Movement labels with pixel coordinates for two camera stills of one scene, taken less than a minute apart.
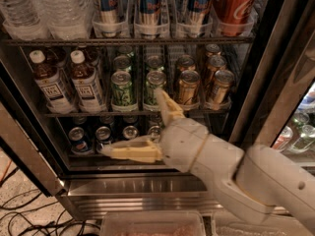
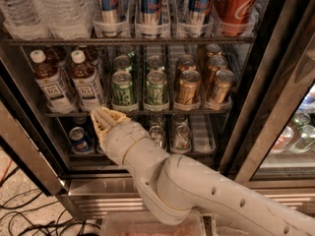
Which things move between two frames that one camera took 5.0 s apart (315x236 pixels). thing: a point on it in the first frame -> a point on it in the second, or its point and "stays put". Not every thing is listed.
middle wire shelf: (133, 114) stays put
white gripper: (182, 143) -> (122, 138)
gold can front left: (189, 88) stays put
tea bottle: (86, 85) stays put
